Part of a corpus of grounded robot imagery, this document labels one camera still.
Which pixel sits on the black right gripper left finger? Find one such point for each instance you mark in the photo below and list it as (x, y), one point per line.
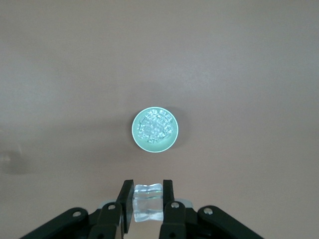
(127, 199)

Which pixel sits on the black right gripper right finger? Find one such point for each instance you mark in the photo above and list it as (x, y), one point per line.
(168, 194)

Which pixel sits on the single clear ice cube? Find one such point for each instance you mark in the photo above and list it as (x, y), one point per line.
(148, 204)

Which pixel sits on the pile of clear ice cubes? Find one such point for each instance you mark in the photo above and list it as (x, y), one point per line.
(154, 127)

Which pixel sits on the pale green ceramic bowl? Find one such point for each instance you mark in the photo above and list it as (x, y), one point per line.
(155, 148)

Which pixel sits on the brown table cover mat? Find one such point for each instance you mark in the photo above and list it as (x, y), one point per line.
(74, 74)

